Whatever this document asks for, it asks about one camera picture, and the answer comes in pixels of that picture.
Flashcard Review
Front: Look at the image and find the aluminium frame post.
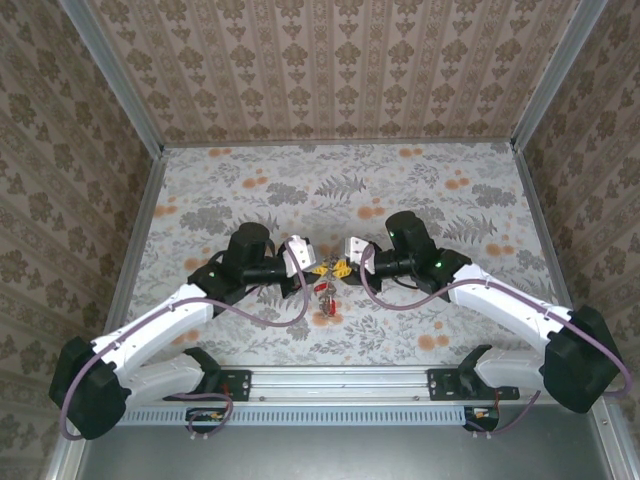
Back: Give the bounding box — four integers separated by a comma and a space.
62, 0, 166, 154
509, 0, 609, 151

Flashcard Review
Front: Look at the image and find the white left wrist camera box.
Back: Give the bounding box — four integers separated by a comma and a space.
280, 234, 317, 279

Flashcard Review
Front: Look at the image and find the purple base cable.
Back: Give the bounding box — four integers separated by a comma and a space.
187, 393, 235, 444
464, 389, 542, 437

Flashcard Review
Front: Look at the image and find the grey metal panel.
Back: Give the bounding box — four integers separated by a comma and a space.
79, 423, 619, 480

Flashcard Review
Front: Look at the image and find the white slotted cable duct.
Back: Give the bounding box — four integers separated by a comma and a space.
119, 404, 504, 426

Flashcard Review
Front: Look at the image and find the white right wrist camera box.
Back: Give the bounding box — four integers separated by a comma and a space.
342, 234, 377, 275

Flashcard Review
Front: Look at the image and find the aluminium table edge rail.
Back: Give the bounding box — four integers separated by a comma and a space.
512, 142, 631, 480
47, 147, 169, 480
162, 141, 516, 150

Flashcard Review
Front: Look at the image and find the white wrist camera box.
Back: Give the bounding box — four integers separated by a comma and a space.
280, 234, 317, 279
342, 234, 377, 275

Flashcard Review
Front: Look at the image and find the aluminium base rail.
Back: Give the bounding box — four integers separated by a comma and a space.
219, 367, 431, 404

